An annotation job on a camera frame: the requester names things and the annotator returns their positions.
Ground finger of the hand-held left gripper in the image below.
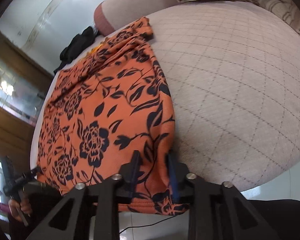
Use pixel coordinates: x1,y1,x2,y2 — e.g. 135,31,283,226
27,167,43,180

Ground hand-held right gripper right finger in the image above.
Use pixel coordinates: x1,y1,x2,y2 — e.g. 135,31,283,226
166,151,280,240

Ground brown patterned cushion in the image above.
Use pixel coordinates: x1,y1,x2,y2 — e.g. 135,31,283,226
245,0,300,43

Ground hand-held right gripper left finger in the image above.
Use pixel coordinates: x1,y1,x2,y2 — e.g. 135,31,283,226
25,150,143,240

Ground wooden door with patterned glass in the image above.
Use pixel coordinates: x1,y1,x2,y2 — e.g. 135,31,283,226
0,27,54,155

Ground orange black floral garment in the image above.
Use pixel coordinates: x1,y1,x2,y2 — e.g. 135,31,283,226
36,16,192,217

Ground pink quilted sofa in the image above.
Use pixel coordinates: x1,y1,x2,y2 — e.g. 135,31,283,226
30,0,300,198

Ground black cable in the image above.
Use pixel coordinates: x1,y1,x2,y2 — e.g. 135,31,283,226
119,216,177,235

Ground black cloth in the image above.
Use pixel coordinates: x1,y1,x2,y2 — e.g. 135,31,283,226
53,26,98,75

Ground person's left hand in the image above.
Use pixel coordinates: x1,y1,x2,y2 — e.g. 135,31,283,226
9,196,32,222

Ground person's dark trousers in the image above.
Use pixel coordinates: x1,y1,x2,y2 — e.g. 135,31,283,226
247,199,300,240

